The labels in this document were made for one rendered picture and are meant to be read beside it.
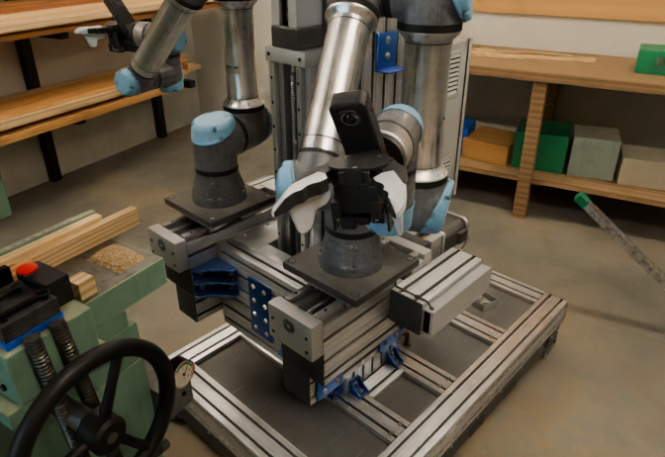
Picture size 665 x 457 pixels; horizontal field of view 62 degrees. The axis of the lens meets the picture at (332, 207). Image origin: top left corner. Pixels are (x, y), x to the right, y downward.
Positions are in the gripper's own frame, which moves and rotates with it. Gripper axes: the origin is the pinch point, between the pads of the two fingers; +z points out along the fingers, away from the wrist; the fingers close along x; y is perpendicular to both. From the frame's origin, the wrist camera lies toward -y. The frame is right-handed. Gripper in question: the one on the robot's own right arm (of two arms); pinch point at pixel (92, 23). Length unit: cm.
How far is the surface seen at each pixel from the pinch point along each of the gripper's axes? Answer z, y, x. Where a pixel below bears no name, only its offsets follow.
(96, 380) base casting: -76, 40, -80
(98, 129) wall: 179, 118, 117
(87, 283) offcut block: -74, 21, -74
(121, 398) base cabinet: -76, 48, -77
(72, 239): -61, 21, -66
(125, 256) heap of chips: -71, 24, -63
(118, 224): -61, 24, -56
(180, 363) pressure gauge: -82, 46, -67
